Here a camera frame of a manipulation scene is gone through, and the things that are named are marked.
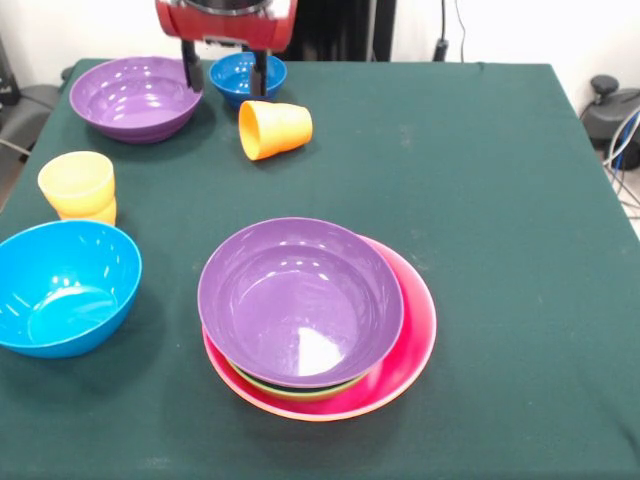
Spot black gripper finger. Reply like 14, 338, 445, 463
251, 49, 270, 99
180, 39, 205, 94

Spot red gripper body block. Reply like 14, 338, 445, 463
154, 0, 299, 54

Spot orange plastic cup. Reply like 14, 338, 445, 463
237, 100, 314, 162

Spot yellow plastic cup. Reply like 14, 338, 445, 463
37, 151, 118, 227

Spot purple plastic bowl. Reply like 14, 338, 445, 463
196, 216, 406, 390
68, 55, 205, 145

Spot light blue plastic bowl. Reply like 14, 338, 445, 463
0, 219, 144, 359

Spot pink plastic bowl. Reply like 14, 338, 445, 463
201, 234, 438, 420

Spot green plastic bowl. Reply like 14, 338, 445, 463
227, 359, 369, 403

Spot orange plastic bowl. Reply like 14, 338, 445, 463
209, 359, 426, 424

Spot small dark blue bowl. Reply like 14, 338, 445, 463
208, 51, 289, 109

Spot dark green table cloth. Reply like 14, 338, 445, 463
0, 58, 640, 480

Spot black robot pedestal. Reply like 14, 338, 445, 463
284, 0, 397, 63

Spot black hanging cable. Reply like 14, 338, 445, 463
432, 0, 469, 63

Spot tangle of floor cables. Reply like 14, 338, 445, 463
602, 107, 640, 221

